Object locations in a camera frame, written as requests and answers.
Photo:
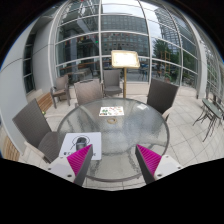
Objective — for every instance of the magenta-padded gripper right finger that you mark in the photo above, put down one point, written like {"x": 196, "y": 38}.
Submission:
{"x": 149, "y": 160}

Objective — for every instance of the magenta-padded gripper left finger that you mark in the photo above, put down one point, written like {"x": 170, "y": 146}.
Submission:
{"x": 78, "y": 160}

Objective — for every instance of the black computer mouse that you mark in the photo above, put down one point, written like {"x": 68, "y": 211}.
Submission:
{"x": 81, "y": 143}

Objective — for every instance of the white printed mouse pad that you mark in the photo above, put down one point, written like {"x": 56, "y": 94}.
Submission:
{"x": 95, "y": 141}

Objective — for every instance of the round brass table cap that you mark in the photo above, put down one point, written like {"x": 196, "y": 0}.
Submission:
{"x": 112, "y": 120}

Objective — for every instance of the small white card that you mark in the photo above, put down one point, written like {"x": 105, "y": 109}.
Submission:
{"x": 142, "y": 107}

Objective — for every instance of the colourful printed leaflet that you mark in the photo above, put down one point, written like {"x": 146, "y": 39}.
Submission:
{"x": 111, "y": 111}

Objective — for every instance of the grey wicker chair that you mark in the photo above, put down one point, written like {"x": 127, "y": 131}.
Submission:
{"x": 162, "y": 95}
{"x": 88, "y": 91}
{"x": 61, "y": 83}
{"x": 31, "y": 123}
{"x": 112, "y": 78}

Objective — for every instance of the green metal folding furniture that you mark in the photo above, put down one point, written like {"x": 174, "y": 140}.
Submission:
{"x": 211, "y": 111}

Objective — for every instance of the gold menu stand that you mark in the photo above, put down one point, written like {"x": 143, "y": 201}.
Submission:
{"x": 125, "y": 59}

